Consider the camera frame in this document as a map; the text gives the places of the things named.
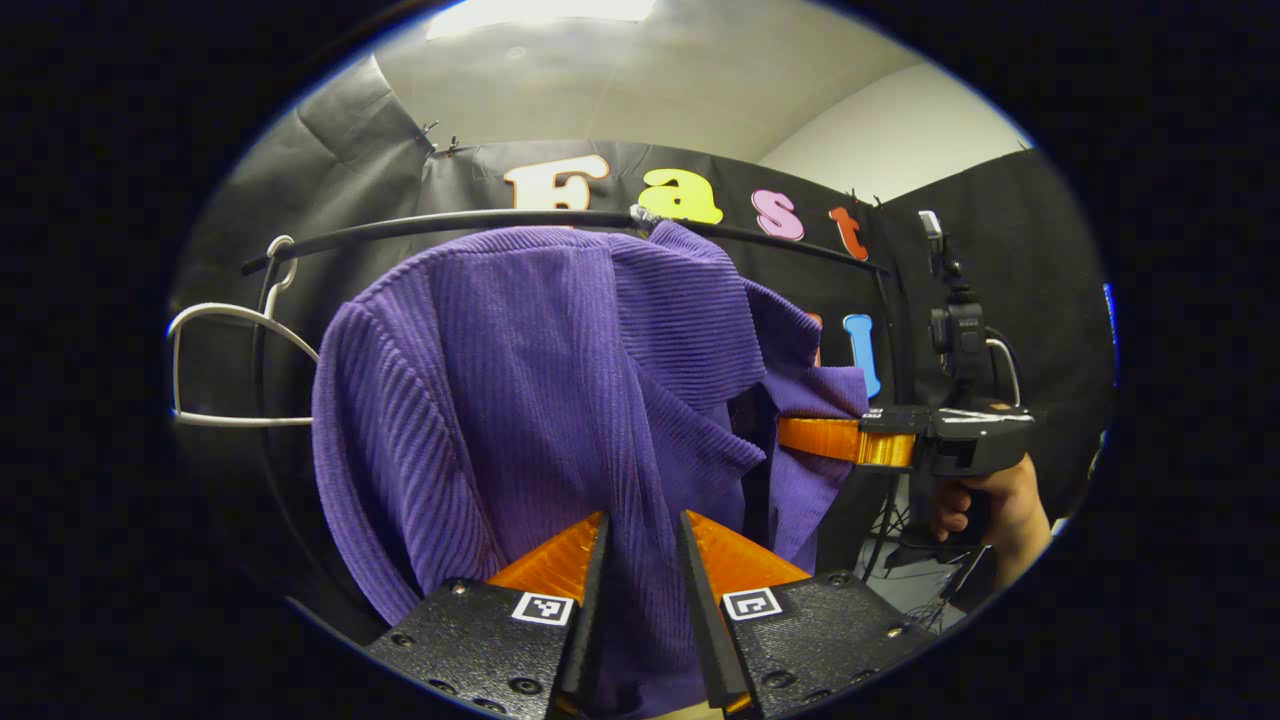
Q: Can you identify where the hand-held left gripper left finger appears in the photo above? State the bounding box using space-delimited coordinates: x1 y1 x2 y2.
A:
362 510 611 720

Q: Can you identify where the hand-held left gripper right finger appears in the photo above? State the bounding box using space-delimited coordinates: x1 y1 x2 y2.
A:
678 508 936 719

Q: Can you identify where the purple corduroy shirt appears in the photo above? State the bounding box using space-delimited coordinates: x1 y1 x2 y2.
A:
312 220 871 719

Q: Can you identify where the black tripod stand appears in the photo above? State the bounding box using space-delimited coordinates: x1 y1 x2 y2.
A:
862 475 931 581

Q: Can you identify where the black backdrop cloth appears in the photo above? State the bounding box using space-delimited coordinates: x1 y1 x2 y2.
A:
165 55 1119 651

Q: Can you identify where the ceiling light panel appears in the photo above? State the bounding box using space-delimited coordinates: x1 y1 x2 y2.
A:
425 0 656 41

